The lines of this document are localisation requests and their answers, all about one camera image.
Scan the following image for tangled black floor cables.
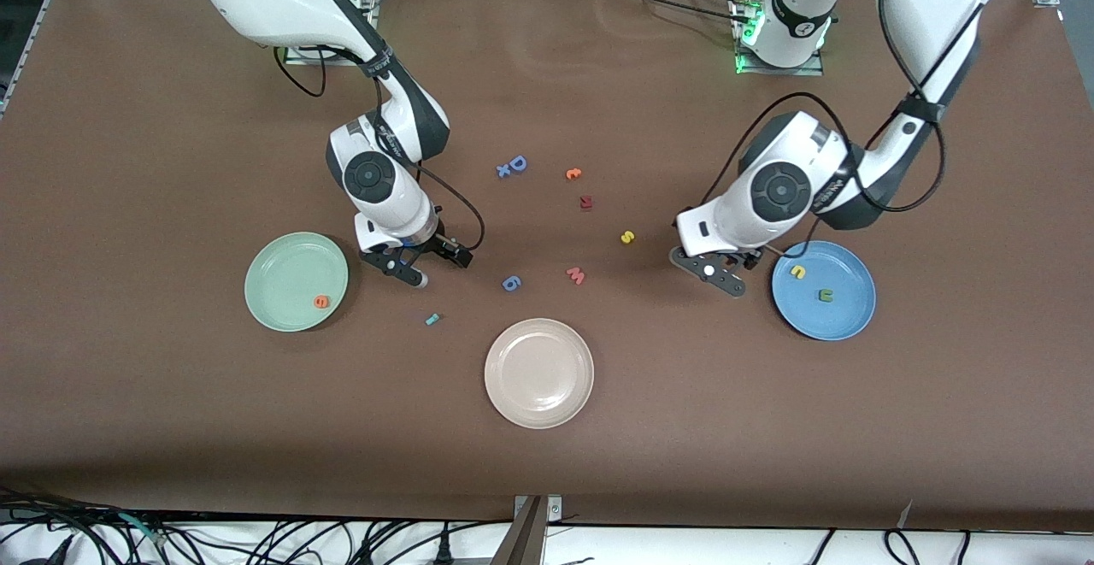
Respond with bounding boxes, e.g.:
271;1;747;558
0;486;514;565

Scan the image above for green plate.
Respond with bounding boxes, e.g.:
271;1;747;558
244;232;350;333

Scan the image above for beige plate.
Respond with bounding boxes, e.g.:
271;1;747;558
484;318;595;430

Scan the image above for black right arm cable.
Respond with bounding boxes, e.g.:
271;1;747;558
272;39;486;256

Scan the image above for grey metal beam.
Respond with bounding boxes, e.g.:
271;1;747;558
490;497;548;565

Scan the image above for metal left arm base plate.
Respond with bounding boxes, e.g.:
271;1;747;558
733;0;826;77

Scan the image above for teal floor cable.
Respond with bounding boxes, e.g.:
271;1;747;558
118;512;168;546

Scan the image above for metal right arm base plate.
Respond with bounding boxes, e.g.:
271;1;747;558
284;0;381;67

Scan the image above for grey metal table bracket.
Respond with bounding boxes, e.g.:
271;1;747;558
515;495;563;521

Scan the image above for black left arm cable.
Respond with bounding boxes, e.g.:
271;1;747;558
716;0;1026;258

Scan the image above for blue plate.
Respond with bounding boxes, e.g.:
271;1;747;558
771;240;877;342

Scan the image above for brown table cover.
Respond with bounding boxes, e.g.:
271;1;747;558
0;0;1094;533

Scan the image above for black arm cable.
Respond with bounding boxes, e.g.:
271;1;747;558
272;39;486;256
716;0;1026;258

